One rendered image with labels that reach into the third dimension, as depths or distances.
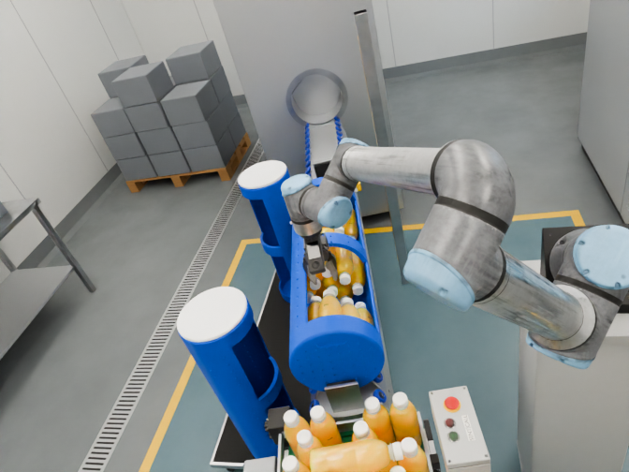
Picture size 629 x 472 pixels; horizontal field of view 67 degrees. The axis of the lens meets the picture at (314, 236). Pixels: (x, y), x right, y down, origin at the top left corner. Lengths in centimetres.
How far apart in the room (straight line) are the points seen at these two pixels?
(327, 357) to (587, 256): 73
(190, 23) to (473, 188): 623
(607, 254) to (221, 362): 130
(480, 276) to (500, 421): 189
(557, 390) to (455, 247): 105
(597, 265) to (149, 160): 463
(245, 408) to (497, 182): 158
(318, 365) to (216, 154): 371
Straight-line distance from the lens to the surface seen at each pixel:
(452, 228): 72
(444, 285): 72
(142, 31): 713
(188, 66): 511
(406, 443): 128
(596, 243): 126
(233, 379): 195
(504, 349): 285
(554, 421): 185
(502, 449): 254
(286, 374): 273
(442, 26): 628
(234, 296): 190
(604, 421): 187
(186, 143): 502
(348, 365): 148
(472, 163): 76
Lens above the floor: 223
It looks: 36 degrees down
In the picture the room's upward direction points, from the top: 17 degrees counter-clockwise
